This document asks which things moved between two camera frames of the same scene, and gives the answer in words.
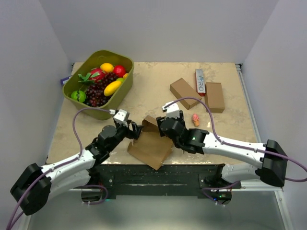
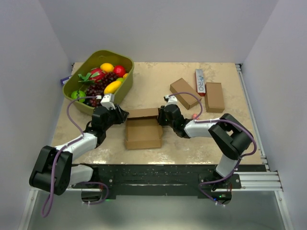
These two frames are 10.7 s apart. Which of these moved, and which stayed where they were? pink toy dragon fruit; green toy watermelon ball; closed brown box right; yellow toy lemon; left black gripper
Moved: left black gripper
Stayed: yellow toy lemon; closed brown box right; green toy watermelon ball; pink toy dragon fruit
